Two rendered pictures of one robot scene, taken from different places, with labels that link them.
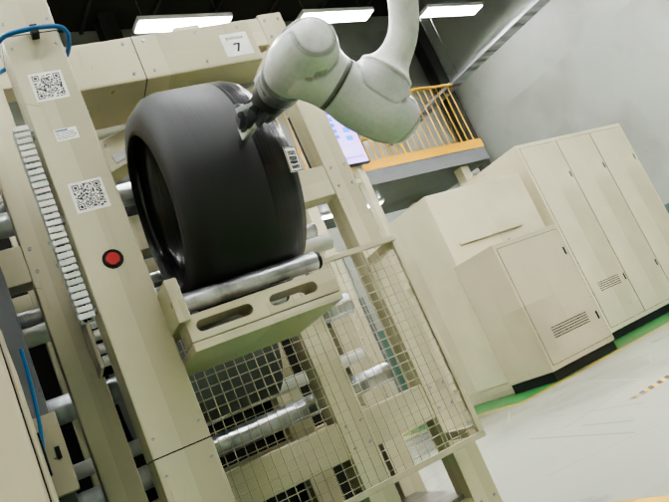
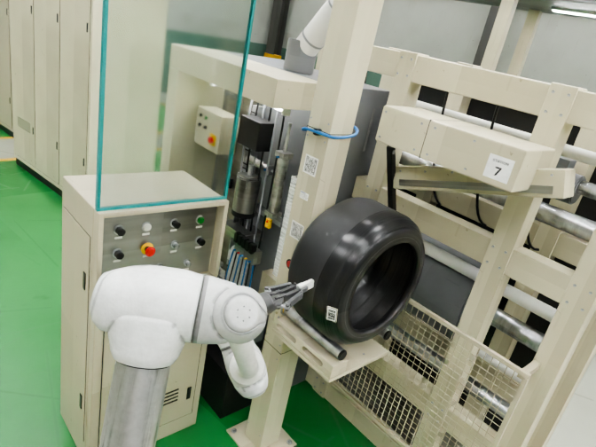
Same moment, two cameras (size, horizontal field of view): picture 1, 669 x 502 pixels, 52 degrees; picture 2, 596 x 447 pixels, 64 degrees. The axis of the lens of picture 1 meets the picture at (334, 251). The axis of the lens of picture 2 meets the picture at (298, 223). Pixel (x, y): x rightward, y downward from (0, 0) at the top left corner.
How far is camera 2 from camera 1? 210 cm
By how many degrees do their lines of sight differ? 77
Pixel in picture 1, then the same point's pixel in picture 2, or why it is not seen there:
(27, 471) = (91, 356)
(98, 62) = (401, 129)
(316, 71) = not seen: hidden behind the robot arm
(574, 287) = not seen: outside the picture
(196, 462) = (272, 355)
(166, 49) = (445, 143)
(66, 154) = (299, 205)
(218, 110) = (317, 259)
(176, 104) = (309, 237)
